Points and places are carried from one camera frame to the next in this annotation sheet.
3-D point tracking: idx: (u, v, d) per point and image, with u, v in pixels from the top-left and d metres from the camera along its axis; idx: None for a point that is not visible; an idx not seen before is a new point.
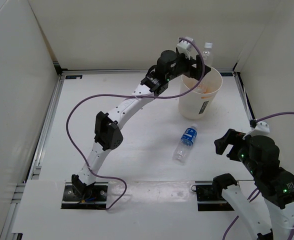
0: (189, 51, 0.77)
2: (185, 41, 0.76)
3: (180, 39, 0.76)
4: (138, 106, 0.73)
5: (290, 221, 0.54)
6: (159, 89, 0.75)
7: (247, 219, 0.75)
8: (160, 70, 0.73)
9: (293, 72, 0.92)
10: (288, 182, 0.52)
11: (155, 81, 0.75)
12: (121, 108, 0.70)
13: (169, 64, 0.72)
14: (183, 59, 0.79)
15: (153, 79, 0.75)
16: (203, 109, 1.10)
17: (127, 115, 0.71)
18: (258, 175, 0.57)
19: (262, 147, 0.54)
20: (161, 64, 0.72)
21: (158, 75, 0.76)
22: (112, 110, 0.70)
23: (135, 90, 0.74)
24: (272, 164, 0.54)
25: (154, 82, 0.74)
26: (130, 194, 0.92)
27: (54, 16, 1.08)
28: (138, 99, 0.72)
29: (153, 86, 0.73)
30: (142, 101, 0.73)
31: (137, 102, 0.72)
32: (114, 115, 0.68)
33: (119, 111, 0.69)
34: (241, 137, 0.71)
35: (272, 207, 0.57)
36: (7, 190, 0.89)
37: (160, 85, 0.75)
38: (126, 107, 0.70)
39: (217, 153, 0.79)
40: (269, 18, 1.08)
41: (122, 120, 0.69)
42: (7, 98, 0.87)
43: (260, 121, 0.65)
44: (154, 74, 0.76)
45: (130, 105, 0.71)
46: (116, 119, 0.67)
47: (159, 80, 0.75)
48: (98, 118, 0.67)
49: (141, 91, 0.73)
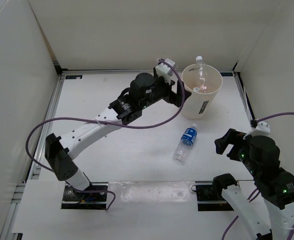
0: (169, 76, 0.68)
2: (165, 65, 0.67)
3: (160, 61, 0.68)
4: (102, 131, 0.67)
5: (290, 222, 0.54)
6: (128, 116, 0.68)
7: (246, 219, 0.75)
8: (133, 94, 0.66)
9: (293, 72, 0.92)
10: (288, 183, 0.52)
11: (126, 106, 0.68)
12: (77, 134, 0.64)
13: (143, 89, 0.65)
14: (162, 84, 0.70)
15: (124, 103, 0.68)
16: (203, 109, 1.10)
17: (85, 141, 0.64)
18: (258, 175, 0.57)
19: (262, 147, 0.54)
20: (134, 89, 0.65)
21: (131, 100, 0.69)
22: (67, 134, 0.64)
23: (101, 113, 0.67)
24: (272, 164, 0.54)
25: (125, 108, 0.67)
26: (129, 194, 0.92)
27: (54, 16, 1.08)
28: (99, 125, 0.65)
29: (122, 111, 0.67)
30: (105, 127, 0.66)
31: (100, 128, 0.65)
32: (67, 141, 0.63)
33: (74, 137, 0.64)
34: (242, 137, 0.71)
35: (271, 207, 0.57)
36: (7, 190, 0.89)
37: (130, 111, 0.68)
38: (84, 134, 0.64)
39: (217, 153, 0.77)
40: (269, 17, 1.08)
41: (76, 148, 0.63)
42: (7, 98, 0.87)
43: (260, 121, 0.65)
44: (127, 98, 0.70)
45: (89, 131, 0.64)
46: (67, 146, 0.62)
47: (130, 106, 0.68)
48: (46, 142, 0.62)
49: (107, 116, 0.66)
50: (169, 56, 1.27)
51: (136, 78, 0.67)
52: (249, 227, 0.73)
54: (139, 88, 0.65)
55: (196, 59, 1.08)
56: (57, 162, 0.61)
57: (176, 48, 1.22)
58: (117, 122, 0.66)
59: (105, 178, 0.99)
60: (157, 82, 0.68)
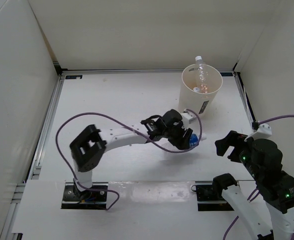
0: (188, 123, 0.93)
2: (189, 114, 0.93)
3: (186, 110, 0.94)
4: (131, 139, 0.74)
5: (292, 225, 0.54)
6: (153, 135, 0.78)
7: (247, 221, 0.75)
8: (163, 121, 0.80)
9: (292, 72, 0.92)
10: (291, 187, 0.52)
11: (151, 127, 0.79)
12: (116, 133, 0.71)
13: (174, 121, 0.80)
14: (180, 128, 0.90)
15: (151, 125, 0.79)
16: (203, 109, 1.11)
17: (116, 142, 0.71)
18: (260, 179, 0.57)
19: (265, 151, 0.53)
20: (167, 117, 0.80)
21: (159, 125, 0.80)
22: (106, 130, 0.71)
23: (134, 125, 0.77)
24: (274, 168, 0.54)
25: (150, 128, 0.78)
26: (129, 194, 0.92)
27: (54, 17, 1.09)
28: (133, 132, 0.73)
29: (150, 130, 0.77)
30: (135, 137, 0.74)
31: (132, 136, 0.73)
32: (107, 136, 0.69)
33: (112, 134, 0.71)
34: (243, 139, 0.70)
35: (273, 211, 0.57)
36: (7, 190, 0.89)
37: (156, 132, 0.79)
38: (121, 134, 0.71)
39: (217, 154, 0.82)
40: (269, 18, 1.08)
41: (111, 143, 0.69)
42: (7, 98, 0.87)
43: (262, 123, 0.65)
44: (156, 124, 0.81)
45: (125, 134, 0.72)
46: (105, 139, 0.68)
47: (157, 128, 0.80)
48: (87, 129, 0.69)
49: (140, 128, 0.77)
50: (169, 56, 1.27)
51: (170, 111, 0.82)
52: (251, 229, 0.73)
54: (171, 119, 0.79)
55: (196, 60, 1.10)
56: (92, 151, 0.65)
57: (176, 48, 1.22)
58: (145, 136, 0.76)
59: (106, 178, 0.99)
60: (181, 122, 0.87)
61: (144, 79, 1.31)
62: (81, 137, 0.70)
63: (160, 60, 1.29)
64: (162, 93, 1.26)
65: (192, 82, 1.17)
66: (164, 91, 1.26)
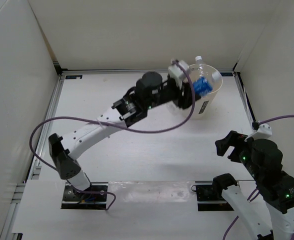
0: (181, 80, 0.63)
2: (178, 68, 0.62)
3: (174, 63, 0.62)
4: (103, 132, 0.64)
5: (292, 225, 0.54)
6: (132, 117, 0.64)
7: (247, 221, 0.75)
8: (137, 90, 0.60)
9: (292, 72, 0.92)
10: (291, 187, 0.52)
11: (130, 106, 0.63)
12: (79, 135, 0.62)
13: (150, 90, 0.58)
14: (174, 87, 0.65)
15: (128, 103, 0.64)
16: (203, 109, 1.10)
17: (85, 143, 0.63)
18: (261, 179, 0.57)
19: (265, 151, 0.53)
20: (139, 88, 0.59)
21: (136, 100, 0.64)
22: (69, 133, 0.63)
23: (103, 114, 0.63)
24: (275, 168, 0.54)
25: (129, 108, 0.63)
26: (129, 195, 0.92)
27: (54, 17, 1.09)
28: (101, 126, 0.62)
29: (126, 112, 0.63)
30: (106, 129, 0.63)
31: (101, 130, 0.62)
32: (68, 144, 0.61)
33: (75, 138, 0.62)
34: (244, 139, 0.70)
35: (274, 211, 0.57)
36: (7, 190, 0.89)
37: (135, 112, 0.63)
38: (85, 135, 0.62)
39: (217, 154, 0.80)
40: (269, 18, 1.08)
41: (77, 149, 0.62)
42: (7, 98, 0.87)
43: (262, 124, 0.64)
44: (133, 98, 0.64)
45: (89, 133, 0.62)
46: (68, 147, 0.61)
47: (135, 106, 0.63)
48: (49, 141, 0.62)
49: (109, 117, 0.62)
50: (169, 56, 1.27)
51: (142, 78, 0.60)
52: (251, 229, 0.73)
54: (144, 87, 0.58)
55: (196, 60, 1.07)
56: (57, 163, 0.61)
57: (176, 48, 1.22)
58: (119, 125, 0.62)
59: (105, 178, 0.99)
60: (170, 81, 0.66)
61: None
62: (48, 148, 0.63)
63: (160, 60, 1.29)
64: None
65: None
66: None
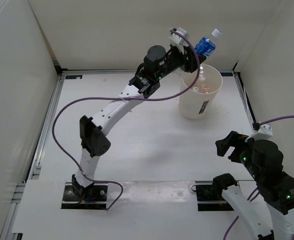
0: (182, 45, 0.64)
2: (176, 34, 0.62)
3: (171, 31, 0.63)
4: (127, 108, 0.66)
5: (293, 226, 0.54)
6: (148, 90, 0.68)
7: (248, 221, 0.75)
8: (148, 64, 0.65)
9: (292, 72, 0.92)
10: (292, 188, 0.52)
11: (144, 81, 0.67)
12: (107, 112, 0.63)
13: (157, 62, 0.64)
14: (177, 53, 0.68)
15: (142, 78, 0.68)
16: (203, 109, 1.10)
17: (113, 119, 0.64)
18: (261, 180, 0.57)
19: (265, 152, 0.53)
20: (148, 63, 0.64)
21: (147, 75, 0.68)
22: (97, 113, 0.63)
23: (123, 91, 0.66)
24: (275, 169, 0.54)
25: (143, 82, 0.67)
26: (130, 195, 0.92)
27: (54, 17, 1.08)
28: (125, 102, 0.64)
29: (143, 87, 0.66)
30: (130, 103, 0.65)
31: (125, 105, 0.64)
32: (98, 121, 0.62)
33: (104, 115, 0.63)
34: (244, 140, 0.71)
35: (274, 212, 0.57)
36: (7, 190, 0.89)
37: (150, 84, 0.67)
38: (112, 111, 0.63)
39: (218, 155, 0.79)
40: (269, 18, 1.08)
41: (107, 125, 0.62)
42: (7, 98, 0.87)
43: (263, 124, 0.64)
44: (144, 73, 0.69)
45: (116, 108, 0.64)
46: (100, 124, 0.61)
47: (149, 79, 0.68)
48: (81, 122, 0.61)
49: (129, 93, 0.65)
50: None
51: (147, 54, 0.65)
52: (251, 229, 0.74)
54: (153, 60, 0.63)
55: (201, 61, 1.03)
56: (94, 140, 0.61)
57: None
58: (139, 97, 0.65)
59: (106, 178, 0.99)
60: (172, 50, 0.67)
61: None
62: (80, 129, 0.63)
63: None
64: (162, 93, 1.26)
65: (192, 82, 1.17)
66: (164, 91, 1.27)
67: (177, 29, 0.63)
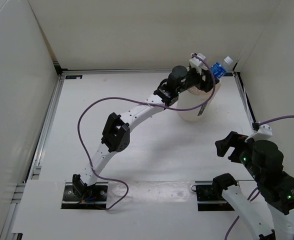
0: (200, 67, 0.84)
2: (197, 59, 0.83)
3: (193, 55, 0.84)
4: (150, 113, 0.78)
5: None
6: (169, 101, 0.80)
7: (248, 221, 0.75)
8: (171, 80, 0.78)
9: (292, 72, 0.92)
10: (292, 188, 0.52)
11: (166, 93, 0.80)
12: (135, 112, 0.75)
13: (180, 79, 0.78)
14: (195, 73, 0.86)
15: (165, 91, 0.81)
16: (202, 111, 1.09)
17: (138, 120, 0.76)
18: (262, 180, 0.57)
19: (265, 153, 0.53)
20: (172, 79, 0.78)
21: (168, 89, 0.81)
22: (125, 112, 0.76)
23: (148, 98, 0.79)
24: (276, 169, 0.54)
25: (166, 94, 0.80)
26: (130, 195, 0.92)
27: (54, 17, 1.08)
28: (149, 106, 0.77)
29: (165, 98, 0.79)
30: (153, 109, 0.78)
31: (149, 109, 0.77)
32: (127, 118, 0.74)
33: (131, 115, 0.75)
34: (244, 140, 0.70)
35: (275, 212, 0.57)
36: (7, 190, 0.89)
37: (171, 97, 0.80)
38: (139, 112, 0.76)
39: (218, 155, 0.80)
40: (269, 18, 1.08)
41: (133, 123, 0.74)
42: (7, 98, 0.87)
43: (262, 124, 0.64)
44: (166, 88, 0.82)
45: (142, 111, 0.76)
46: (127, 122, 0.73)
47: (170, 93, 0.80)
48: (110, 117, 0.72)
49: (154, 100, 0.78)
50: (168, 56, 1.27)
51: (171, 72, 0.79)
52: (252, 229, 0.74)
54: (177, 77, 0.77)
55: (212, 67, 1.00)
56: (120, 134, 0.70)
57: (175, 48, 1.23)
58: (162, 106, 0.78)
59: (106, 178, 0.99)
60: (191, 70, 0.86)
61: (143, 79, 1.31)
62: (107, 124, 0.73)
63: (160, 60, 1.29)
64: None
65: None
66: None
67: (198, 55, 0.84)
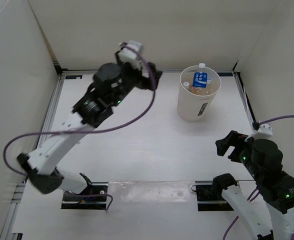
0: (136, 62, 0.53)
2: (129, 49, 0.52)
3: (122, 46, 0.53)
4: (71, 139, 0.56)
5: (292, 225, 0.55)
6: (95, 116, 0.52)
7: (248, 221, 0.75)
8: (97, 84, 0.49)
9: (293, 72, 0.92)
10: (291, 187, 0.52)
11: (92, 104, 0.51)
12: (45, 149, 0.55)
13: (111, 82, 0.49)
14: (131, 69, 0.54)
15: (90, 101, 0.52)
16: (202, 111, 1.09)
17: (54, 155, 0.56)
18: (260, 179, 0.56)
19: (265, 151, 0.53)
20: (99, 81, 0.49)
21: (96, 96, 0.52)
22: (33, 151, 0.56)
23: (64, 121, 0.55)
24: (275, 168, 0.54)
25: (92, 106, 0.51)
26: (130, 194, 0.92)
27: (53, 17, 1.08)
28: (64, 135, 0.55)
29: (92, 112, 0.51)
30: (70, 136, 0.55)
31: (65, 139, 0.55)
32: (35, 161, 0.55)
33: (41, 154, 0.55)
34: (244, 139, 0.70)
35: (273, 211, 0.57)
36: (7, 190, 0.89)
37: (100, 110, 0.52)
38: (50, 148, 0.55)
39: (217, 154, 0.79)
40: (269, 17, 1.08)
41: (45, 166, 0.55)
42: (7, 98, 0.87)
43: (263, 123, 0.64)
44: (94, 94, 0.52)
45: (54, 144, 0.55)
46: (36, 165, 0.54)
47: (99, 103, 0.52)
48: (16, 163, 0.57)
49: (71, 123, 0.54)
50: (168, 56, 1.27)
51: (97, 71, 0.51)
52: (250, 229, 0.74)
54: (106, 80, 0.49)
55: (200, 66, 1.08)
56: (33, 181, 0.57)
57: (175, 48, 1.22)
58: (83, 130, 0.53)
59: (106, 178, 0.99)
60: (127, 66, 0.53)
61: None
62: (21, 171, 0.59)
63: (159, 60, 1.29)
64: (162, 94, 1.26)
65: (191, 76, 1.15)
66: (164, 91, 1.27)
67: (129, 43, 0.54)
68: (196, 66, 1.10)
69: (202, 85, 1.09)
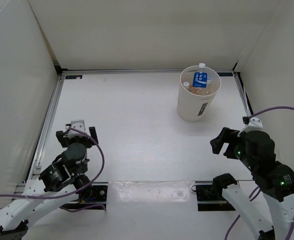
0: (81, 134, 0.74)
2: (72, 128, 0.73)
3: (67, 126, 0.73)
4: (36, 202, 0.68)
5: (290, 214, 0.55)
6: (58, 184, 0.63)
7: (248, 217, 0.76)
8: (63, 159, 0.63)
9: (292, 72, 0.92)
10: (285, 175, 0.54)
11: (55, 174, 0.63)
12: (12, 210, 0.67)
13: (74, 161, 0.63)
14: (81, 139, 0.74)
15: (54, 171, 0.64)
16: (202, 111, 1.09)
17: (19, 216, 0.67)
18: (256, 169, 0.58)
19: (257, 141, 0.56)
20: (65, 158, 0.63)
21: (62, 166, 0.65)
22: (3, 209, 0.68)
23: (31, 186, 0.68)
24: (268, 157, 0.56)
25: (55, 176, 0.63)
26: (129, 194, 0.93)
27: (53, 17, 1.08)
28: (28, 200, 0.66)
29: (52, 181, 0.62)
30: (34, 200, 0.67)
31: (30, 203, 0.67)
32: (3, 220, 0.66)
33: (8, 213, 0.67)
34: (236, 135, 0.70)
35: (271, 201, 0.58)
36: (7, 190, 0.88)
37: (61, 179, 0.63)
38: (16, 210, 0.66)
39: (213, 153, 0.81)
40: (269, 17, 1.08)
41: (11, 224, 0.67)
42: (7, 98, 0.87)
43: (253, 117, 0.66)
44: (59, 164, 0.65)
45: (20, 206, 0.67)
46: (2, 224, 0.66)
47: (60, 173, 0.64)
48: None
49: (36, 189, 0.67)
50: (169, 56, 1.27)
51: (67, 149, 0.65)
52: (251, 225, 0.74)
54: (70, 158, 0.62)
55: (199, 66, 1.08)
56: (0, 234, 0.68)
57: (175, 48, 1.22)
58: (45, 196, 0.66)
59: (106, 178, 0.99)
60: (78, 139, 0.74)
61: (143, 79, 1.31)
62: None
63: (159, 60, 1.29)
64: (161, 94, 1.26)
65: (191, 76, 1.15)
66: (164, 91, 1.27)
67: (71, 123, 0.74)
68: (196, 66, 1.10)
69: (202, 85, 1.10)
